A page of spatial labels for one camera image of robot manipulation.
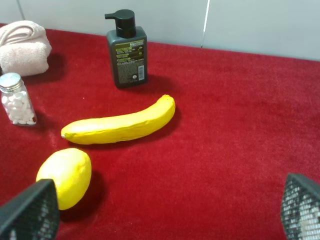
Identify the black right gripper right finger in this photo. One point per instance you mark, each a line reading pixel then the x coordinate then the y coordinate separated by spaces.
pixel 300 208

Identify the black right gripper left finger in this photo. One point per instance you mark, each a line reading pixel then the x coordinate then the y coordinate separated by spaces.
pixel 31 215

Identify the dark grey pump bottle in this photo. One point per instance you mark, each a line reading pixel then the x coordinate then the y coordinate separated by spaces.
pixel 128 50

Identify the yellow lemon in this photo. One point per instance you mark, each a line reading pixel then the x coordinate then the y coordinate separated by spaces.
pixel 71 171

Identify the red velvet table cloth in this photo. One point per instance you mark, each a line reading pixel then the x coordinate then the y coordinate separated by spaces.
pixel 216 171

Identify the glass jar of white pills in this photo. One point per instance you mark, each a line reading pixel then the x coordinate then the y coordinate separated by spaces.
pixel 16 101

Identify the yellow banana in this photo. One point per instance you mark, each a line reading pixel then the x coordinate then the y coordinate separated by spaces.
pixel 121 128

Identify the rolled pink towel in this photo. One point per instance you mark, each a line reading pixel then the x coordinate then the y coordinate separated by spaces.
pixel 24 48

